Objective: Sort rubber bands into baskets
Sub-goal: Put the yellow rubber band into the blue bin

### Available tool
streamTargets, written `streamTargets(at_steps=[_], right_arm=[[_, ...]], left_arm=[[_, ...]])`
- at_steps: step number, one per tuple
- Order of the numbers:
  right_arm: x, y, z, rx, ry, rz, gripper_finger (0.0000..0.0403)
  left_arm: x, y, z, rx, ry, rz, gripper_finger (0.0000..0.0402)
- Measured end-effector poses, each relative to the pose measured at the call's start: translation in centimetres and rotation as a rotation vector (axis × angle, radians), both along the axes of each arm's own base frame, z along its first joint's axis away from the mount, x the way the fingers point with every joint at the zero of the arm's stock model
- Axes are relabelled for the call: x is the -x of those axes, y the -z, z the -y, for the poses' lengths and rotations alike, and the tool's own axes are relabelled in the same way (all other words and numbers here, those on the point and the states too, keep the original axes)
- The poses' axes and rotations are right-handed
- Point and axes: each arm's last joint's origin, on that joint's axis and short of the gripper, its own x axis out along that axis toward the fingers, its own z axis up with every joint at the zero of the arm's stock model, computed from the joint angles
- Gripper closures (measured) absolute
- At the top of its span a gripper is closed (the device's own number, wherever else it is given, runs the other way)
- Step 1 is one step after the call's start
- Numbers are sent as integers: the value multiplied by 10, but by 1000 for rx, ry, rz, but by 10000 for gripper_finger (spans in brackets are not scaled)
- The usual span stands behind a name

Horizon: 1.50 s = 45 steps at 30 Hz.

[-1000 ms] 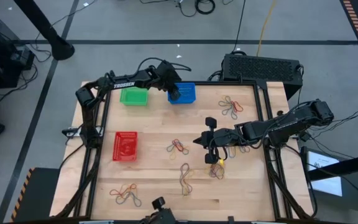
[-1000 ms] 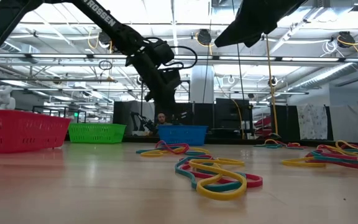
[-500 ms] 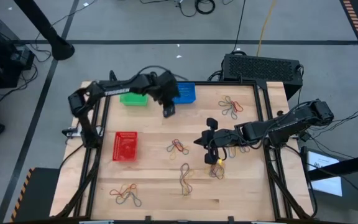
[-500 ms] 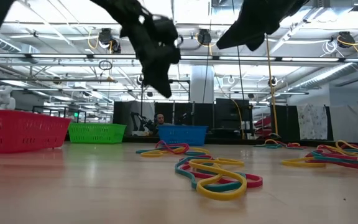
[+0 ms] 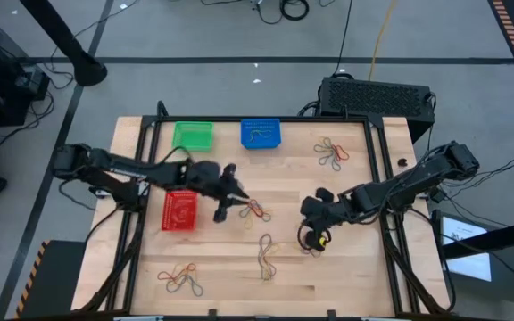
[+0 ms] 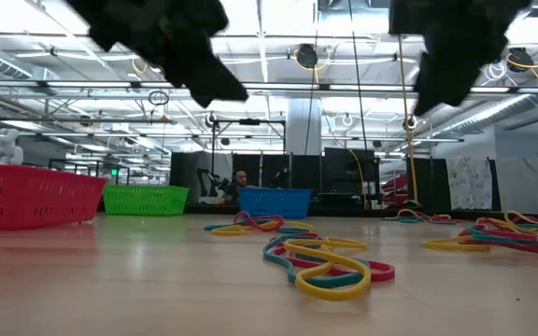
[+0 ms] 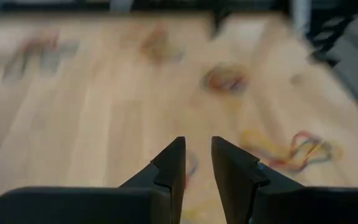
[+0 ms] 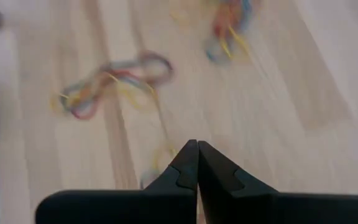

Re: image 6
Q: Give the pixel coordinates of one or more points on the black metal frame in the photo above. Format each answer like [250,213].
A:
[87,162]

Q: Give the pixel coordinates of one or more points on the small rubber bands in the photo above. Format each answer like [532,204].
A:
[406,211]

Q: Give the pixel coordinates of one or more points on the black partition panel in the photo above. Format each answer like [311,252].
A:
[430,184]
[344,170]
[273,170]

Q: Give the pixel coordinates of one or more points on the grey cloth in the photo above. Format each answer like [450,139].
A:
[523,184]

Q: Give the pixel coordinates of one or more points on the dark grey partition panel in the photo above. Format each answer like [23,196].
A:
[185,172]

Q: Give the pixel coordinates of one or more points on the green plastic basket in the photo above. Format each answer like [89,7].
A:
[145,200]

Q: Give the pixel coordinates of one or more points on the black table frame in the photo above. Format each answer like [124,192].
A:
[353,212]

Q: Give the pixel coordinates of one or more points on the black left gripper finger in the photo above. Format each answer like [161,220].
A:
[189,81]
[215,79]

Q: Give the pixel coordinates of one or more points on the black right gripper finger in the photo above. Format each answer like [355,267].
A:
[430,79]
[465,74]

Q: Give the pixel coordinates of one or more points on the blue plastic basket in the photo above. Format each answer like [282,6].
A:
[273,203]

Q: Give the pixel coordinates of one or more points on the yellow rubber band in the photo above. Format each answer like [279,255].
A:
[437,244]
[334,294]
[227,230]
[521,215]

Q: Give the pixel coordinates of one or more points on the red plastic basket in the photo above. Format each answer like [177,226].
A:
[31,196]

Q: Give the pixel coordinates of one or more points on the person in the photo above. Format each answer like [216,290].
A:
[240,179]

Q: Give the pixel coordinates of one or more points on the black gantry frame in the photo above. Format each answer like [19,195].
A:
[249,121]

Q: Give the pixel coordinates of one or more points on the red rack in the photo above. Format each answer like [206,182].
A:
[392,186]

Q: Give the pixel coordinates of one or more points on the white patterned cloth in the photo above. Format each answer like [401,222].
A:
[470,182]

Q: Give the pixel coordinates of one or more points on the black background robot arm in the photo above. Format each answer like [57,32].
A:
[206,179]

